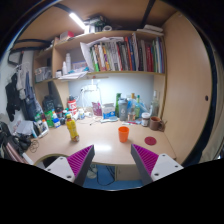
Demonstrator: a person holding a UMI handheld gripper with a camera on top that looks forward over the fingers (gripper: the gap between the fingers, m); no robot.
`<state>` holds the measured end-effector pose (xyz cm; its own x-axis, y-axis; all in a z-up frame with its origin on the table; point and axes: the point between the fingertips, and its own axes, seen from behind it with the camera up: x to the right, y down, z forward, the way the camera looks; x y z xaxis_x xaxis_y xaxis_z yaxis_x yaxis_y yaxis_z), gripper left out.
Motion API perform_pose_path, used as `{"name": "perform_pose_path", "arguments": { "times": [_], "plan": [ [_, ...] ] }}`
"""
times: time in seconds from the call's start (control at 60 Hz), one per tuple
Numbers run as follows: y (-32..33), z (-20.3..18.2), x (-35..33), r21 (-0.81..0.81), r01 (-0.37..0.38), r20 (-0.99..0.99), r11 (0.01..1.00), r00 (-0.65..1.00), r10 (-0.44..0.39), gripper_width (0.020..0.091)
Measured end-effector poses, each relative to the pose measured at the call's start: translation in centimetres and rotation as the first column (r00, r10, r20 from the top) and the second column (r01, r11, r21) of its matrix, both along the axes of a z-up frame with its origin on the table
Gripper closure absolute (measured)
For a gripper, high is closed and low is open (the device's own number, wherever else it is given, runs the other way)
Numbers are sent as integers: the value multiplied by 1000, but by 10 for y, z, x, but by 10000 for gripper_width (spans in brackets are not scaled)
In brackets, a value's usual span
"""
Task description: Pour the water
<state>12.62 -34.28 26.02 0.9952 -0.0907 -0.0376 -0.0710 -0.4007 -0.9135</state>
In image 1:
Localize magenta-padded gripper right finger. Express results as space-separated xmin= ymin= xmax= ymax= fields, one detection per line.
xmin=130 ymin=143 xmax=184 ymax=186

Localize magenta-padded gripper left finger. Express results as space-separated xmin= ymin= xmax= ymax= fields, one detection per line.
xmin=44 ymin=144 xmax=96 ymax=187

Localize yellow-labelled drink bottle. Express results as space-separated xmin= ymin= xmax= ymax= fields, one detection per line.
xmin=65 ymin=113 xmax=80 ymax=143

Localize red round coaster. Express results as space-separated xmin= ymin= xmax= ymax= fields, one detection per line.
xmin=144 ymin=135 xmax=158 ymax=146

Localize white jar with blue cap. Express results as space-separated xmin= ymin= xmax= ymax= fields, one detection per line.
xmin=52 ymin=117 xmax=62 ymax=129

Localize brown ceramic mug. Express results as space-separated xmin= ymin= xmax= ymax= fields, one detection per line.
xmin=148 ymin=115 xmax=166 ymax=132

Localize dark jar with white lid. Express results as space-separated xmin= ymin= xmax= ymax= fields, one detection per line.
xmin=141 ymin=112 xmax=151 ymax=128

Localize orange plastic cup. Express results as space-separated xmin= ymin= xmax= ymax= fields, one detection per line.
xmin=117 ymin=126 xmax=130 ymax=144

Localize green plastic container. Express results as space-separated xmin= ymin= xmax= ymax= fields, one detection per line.
xmin=44 ymin=109 xmax=56 ymax=128

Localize clear glass bottle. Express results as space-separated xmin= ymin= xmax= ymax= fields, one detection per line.
xmin=149 ymin=90 xmax=160 ymax=118

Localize red and white canister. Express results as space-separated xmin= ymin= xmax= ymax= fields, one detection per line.
xmin=67 ymin=96 xmax=78 ymax=116

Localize clear bottle with yellow cap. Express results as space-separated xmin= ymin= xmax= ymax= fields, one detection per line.
xmin=128 ymin=92 xmax=137 ymax=122

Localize bottle with green cap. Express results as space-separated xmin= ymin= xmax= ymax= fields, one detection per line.
xmin=134 ymin=94 xmax=142 ymax=119

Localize pale blue hairbrush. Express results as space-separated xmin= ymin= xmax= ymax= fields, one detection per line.
xmin=99 ymin=116 xmax=119 ymax=124

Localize magenta pouch packet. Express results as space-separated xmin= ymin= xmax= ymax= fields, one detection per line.
xmin=91 ymin=101 xmax=103 ymax=117

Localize grey shaker bottle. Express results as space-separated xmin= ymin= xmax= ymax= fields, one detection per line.
xmin=118 ymin=97 xmax=129 ymax=122

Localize blue and white carton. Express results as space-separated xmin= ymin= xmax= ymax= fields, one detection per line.
xmin=102 ymin=102 xmax=117 ymax=120

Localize tall green bottle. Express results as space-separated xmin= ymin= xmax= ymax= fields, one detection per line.
xmin=115 ymin=92 xmax=122 ymax=118

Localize white desk lamp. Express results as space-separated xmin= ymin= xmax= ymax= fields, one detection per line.
xmin=87 ymin=75 xmax=110 ymax=108

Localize dark hanging clothes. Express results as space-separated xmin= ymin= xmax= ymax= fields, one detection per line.
xmin=4 ymin=63 xmax=43 ymax=123

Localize wooden shelf unit with books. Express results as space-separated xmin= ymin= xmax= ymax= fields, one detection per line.
xmin=32 ymin=29 xmax=167 ymax=111

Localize ceiling light tube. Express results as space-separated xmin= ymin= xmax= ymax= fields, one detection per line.
xmin=68 ymin=12 xmax=87 ymax=31

